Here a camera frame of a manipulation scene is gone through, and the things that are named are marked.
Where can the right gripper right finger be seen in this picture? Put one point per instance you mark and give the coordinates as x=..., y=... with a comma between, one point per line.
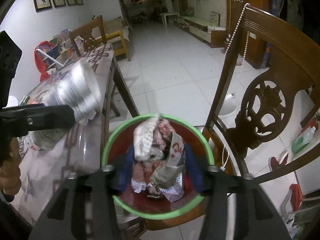
x=255, y=215

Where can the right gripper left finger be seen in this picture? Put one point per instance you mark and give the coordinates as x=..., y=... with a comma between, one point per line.
x=64, y=215

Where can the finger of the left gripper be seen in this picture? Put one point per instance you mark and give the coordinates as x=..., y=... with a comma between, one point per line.
x=50, y=117

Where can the clear plastic bottle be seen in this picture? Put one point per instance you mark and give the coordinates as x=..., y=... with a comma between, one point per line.
x=75, y=86

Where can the red grey paper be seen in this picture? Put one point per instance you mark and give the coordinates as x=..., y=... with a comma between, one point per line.
x=158, y=153

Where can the pink white carton box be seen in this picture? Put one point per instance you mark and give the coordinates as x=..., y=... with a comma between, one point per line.
x=44, y=139

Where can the white paper ball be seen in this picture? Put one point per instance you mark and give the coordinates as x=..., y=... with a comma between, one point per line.
x=172, y=194

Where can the red green trash bin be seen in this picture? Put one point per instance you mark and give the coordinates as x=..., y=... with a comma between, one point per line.
x=120, y=143

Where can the person's left hand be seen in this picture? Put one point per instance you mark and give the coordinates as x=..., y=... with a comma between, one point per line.
x=10, y=170

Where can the red cloth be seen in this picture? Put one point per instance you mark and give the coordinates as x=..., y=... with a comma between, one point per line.
x=44, y=46

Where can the white magazine rack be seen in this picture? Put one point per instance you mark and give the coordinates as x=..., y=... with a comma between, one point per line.
x=62, y=54

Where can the carved wooden chair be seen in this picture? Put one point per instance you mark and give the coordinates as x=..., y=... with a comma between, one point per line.
x=268, y=101

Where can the far wooden chair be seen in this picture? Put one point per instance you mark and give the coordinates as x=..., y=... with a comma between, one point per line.
x=98, y=32

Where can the small white side table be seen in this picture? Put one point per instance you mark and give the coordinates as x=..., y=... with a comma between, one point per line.
x=166, y=16

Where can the low tv cabinet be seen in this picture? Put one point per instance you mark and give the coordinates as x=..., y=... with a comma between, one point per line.
x=203, y=30

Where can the framed picture on cabinet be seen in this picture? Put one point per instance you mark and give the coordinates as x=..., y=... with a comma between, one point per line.
x=215, y=18

